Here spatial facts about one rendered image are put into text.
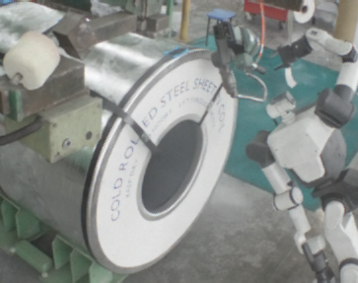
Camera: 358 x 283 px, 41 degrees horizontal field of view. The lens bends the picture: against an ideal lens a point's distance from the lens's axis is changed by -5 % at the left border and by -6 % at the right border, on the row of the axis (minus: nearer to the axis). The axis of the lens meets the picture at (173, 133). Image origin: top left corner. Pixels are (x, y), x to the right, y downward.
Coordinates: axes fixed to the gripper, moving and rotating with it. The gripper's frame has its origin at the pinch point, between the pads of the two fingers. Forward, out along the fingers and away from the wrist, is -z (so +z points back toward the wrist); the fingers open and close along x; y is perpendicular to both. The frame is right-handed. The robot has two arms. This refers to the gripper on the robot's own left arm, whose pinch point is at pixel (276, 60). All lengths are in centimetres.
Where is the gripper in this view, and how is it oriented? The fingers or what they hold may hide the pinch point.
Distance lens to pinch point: 252.0
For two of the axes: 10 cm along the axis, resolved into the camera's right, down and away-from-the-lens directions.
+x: 2.9, 9.2, -2.7
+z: 7.7, -3.9, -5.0
